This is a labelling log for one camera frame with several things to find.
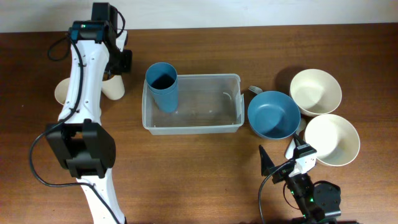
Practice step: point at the white plastic spoon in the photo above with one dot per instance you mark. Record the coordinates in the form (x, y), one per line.
(290, 150)

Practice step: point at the cream cup back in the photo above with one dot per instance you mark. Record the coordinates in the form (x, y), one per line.
(113, 88)

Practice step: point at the cream bowl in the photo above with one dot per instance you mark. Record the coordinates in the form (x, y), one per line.
(315, 92)
(336, 140)

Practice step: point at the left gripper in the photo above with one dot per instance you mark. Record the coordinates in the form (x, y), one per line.
(124, 64)

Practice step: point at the blue bowl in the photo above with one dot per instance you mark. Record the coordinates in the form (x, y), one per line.
(273, 115)

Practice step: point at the cream bowl lower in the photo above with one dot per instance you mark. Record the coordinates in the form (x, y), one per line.
(336, 140)

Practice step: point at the blue cup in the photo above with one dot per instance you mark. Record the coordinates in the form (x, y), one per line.
(161, 78)
(166, 99)

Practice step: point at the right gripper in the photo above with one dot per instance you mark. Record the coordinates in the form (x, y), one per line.
(282, 172)

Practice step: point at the cream cup left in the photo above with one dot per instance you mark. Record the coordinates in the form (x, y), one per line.
(61, 91)

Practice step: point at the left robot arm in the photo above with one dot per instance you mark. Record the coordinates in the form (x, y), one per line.
(80, 144)

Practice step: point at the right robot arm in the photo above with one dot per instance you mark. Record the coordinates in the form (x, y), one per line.
(319, 202)

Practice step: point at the cream cup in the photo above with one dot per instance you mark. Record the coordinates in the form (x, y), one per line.
(61, 91)
(113, 88)

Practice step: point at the cream bowl upper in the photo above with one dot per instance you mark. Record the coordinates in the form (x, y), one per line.
(315, 92)

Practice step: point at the grey plastic fork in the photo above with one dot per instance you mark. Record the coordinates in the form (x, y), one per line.
(255, 89)

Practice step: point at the clear plastic storage container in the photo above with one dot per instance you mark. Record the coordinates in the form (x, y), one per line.
(207, 104)

